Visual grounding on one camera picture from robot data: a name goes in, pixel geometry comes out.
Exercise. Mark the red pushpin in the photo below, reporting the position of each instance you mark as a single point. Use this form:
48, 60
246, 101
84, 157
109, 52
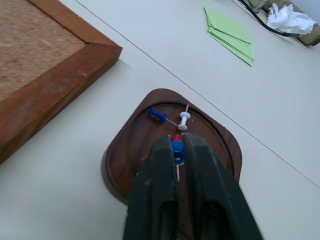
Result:
177, 137

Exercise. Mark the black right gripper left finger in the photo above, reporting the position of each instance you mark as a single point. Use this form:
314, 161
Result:
152, 185

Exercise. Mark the cork board with wooden frame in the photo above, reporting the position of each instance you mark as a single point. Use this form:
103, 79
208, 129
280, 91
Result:
37, 65

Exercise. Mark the white pushpin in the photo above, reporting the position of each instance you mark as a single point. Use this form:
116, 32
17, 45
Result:
184, 120

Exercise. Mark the olive tissue box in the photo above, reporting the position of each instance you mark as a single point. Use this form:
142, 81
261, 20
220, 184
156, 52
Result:
308, 35

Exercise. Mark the green paper note stack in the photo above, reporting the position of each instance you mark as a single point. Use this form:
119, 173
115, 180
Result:
232, 35

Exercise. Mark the crumpled white tissue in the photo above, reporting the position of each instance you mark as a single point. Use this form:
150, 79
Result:
287, 20

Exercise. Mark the blue pushpin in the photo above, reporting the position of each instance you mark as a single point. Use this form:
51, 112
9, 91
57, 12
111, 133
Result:
158, 115
177, 150

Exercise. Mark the dark wooden tray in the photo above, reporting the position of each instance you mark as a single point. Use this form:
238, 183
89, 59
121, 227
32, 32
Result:
130, 150

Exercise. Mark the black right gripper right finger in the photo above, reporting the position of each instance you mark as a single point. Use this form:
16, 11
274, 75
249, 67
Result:
215, 190

